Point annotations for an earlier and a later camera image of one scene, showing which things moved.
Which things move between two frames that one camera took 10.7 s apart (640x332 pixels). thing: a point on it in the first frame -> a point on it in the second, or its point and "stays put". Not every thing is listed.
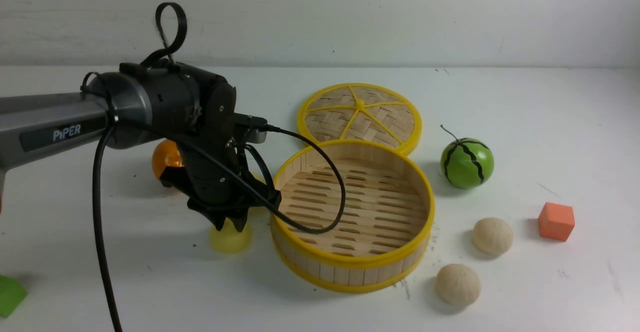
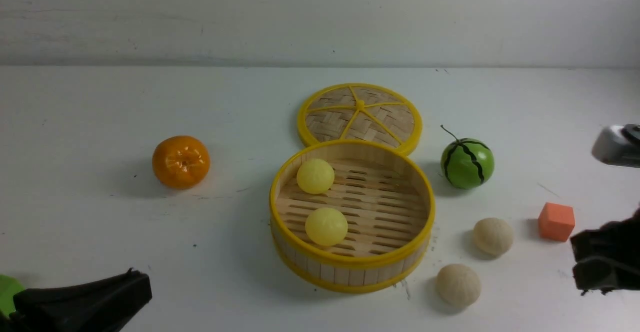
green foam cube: [12, 293] stays put
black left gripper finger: [239, 217] -> [101, 305]
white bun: [457, 284] stays put
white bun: [493, 236] stays put
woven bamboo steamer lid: [358, 111] stays put
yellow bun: [229, 239] -> [326, 226]
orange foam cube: [556, 221] stays put
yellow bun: [257, 174] -> [315, 176]
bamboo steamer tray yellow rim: [355, 215] stays put
